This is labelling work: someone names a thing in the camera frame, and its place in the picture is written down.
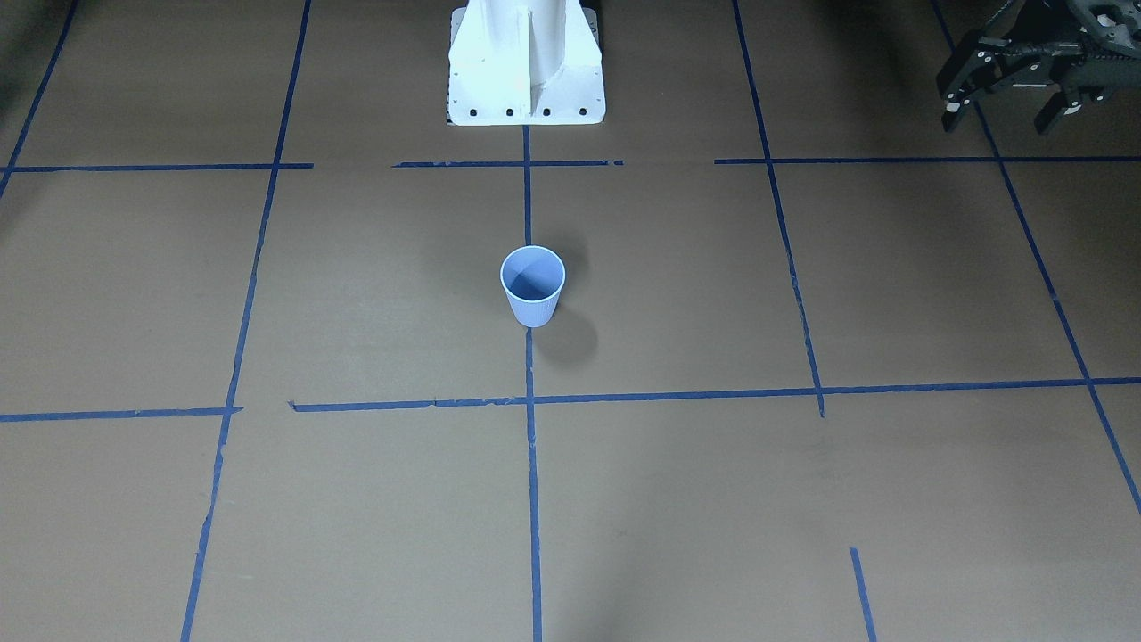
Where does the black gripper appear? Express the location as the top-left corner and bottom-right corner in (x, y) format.
(936, 1), (1140, 136)

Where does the blue ribbed plastic cup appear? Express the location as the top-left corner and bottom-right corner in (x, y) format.
(497, 245), (567, 328)

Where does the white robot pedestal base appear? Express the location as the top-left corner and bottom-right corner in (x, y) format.
(446, 1), (607, 127)

